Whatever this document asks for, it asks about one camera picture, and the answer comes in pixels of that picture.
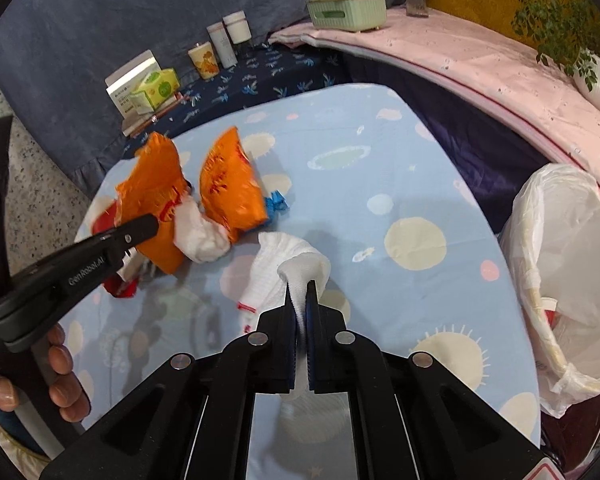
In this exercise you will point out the green tissue pack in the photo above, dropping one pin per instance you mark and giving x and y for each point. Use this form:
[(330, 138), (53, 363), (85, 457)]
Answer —
[(155, 90)]

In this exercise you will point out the blue candy wrapper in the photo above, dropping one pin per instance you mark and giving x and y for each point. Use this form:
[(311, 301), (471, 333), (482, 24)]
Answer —
[(275, 202)]

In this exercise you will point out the grey-blue ruffled cloth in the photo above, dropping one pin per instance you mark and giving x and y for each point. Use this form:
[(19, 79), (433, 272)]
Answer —
[(105, 10)]

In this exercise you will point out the dark purple cloth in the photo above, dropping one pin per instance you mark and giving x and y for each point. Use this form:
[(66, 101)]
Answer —
[(480, 150)]

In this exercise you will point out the white cardboard box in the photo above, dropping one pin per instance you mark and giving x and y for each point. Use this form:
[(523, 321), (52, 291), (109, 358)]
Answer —
[(125, 85)]

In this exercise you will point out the person's left hand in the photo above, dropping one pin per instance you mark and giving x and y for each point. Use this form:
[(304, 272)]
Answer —
[(67, 390)]

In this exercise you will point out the orange snack bag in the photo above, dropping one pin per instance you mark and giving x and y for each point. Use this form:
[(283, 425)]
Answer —
[(230, 185), (150, 180)]

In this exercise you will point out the green tissue box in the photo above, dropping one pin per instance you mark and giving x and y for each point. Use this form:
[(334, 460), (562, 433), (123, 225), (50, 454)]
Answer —
[(345, 12)]

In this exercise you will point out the white bottle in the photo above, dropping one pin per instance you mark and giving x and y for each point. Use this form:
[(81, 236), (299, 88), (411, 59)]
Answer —
[(222, 45)]

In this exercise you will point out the white tissue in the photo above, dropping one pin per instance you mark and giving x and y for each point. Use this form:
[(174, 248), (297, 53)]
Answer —
[(280, 260), (200, 240)]

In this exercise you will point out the red and white wrapper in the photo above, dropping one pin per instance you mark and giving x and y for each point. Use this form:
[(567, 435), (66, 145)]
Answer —
[(121, 289)]

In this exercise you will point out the dark red trash bin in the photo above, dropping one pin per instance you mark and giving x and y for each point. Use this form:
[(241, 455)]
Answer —
[(575, 430)]

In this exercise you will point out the dark blue printed cloth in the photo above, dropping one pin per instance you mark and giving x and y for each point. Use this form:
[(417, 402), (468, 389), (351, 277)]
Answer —
[(260, 80)]

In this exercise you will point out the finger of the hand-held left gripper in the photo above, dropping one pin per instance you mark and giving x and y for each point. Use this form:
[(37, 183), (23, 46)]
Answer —
[(130, 232)]

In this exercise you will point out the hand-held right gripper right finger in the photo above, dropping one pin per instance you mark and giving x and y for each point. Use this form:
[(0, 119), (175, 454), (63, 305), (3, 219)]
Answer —
[(311, 310)]

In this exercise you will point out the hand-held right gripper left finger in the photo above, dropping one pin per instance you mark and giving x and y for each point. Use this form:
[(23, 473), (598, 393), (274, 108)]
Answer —
[(279, 342)]

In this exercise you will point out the printed yellow cup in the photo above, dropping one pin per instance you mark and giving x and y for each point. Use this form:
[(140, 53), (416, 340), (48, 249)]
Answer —
[(203, 62)]

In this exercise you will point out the pink cloth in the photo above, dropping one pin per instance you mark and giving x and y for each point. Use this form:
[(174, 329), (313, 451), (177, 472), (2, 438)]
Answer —
[(480, 55)]

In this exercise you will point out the brown notebook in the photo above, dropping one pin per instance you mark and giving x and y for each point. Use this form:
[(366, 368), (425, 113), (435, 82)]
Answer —
[(140, 121)]

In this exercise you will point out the white jar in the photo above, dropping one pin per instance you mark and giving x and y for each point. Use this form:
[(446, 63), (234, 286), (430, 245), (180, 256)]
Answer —
[(237, 27)]

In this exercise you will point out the white plastic trash bag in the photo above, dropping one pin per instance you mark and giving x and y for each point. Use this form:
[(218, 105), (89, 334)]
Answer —
[(580, 240)]

